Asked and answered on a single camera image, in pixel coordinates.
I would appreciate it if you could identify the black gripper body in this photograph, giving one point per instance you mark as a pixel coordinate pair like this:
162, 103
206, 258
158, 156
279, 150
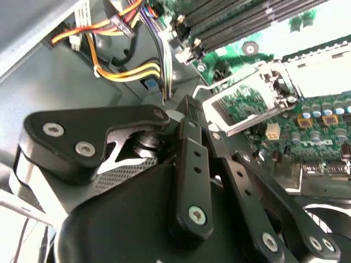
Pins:
123, 219

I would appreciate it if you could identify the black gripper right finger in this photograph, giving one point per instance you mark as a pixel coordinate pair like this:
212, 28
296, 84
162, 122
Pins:
241, 178

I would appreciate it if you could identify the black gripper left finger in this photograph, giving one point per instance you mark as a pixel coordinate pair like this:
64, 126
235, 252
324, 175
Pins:
192, 178

